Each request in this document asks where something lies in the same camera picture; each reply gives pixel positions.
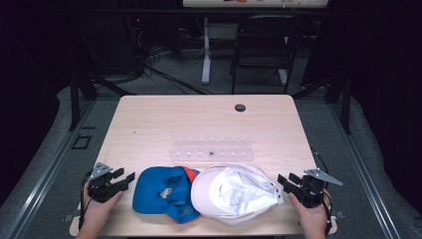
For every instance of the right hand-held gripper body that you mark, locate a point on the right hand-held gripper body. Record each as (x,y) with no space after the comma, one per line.
(310,192)

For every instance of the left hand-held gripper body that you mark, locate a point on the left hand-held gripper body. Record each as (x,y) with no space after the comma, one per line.
(101,191)

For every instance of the blue baseball cap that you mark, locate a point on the blue baseball cap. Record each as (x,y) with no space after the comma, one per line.
(151,194)

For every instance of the white baseball cap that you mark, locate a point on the white baseball cap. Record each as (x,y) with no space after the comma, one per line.
(232,195)

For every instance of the clear acrylic rack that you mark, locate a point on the clear acrylic rack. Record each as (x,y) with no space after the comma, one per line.
(212,153)

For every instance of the person's left hand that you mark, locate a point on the person's left hand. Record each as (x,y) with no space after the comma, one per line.
(99,212)

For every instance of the person's right hand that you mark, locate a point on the person's right hand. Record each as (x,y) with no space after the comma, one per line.
(312,217)

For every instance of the grey tape strip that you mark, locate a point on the grey tape strip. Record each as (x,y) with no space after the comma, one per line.
(68,218)
(339,214)

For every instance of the black table grommet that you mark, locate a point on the black table grommet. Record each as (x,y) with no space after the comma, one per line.
(240,108)

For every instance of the white desk leg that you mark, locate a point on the white desk leg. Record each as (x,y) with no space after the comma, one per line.
(206,59)
(282,76)

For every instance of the dark equipment cabinet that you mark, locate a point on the dark equipment cabinet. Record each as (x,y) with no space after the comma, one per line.
(112,46)

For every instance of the black folding chair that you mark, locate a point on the black folding chair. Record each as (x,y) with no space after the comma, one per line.
(265,40)

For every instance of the metal floor rail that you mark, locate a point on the metal floor rail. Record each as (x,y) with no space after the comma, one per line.
(368,186)
(43,179)

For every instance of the black metal frame stand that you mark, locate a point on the black metal frame stand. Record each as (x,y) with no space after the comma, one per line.
(346,106)
(74,99)

